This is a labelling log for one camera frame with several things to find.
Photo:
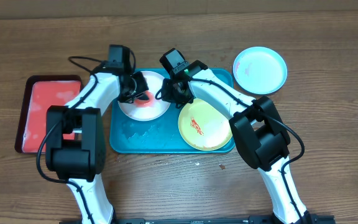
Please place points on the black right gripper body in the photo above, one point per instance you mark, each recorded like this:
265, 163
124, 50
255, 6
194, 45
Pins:
171, 94

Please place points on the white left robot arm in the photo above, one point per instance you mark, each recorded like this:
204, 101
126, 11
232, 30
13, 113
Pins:
74, 143

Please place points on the yellow-green plate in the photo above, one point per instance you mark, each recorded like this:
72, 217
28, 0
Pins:
203, 127

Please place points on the light blue plate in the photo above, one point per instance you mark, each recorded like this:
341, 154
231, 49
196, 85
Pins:
260, 70

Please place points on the orange and green sponge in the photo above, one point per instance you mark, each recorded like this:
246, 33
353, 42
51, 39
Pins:
143, 101

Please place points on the dark tray with red water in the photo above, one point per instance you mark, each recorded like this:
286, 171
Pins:
41, 92

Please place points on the white plate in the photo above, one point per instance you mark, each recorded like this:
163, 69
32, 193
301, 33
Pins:
154, 82

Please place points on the teal plastic tray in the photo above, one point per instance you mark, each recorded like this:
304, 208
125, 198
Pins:
158, 136

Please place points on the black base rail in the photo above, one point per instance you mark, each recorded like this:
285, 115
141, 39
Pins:
253, 219

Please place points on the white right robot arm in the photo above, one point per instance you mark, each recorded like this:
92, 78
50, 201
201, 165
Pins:
260, 136

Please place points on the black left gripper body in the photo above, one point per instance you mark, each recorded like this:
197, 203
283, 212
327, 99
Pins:
138, 86

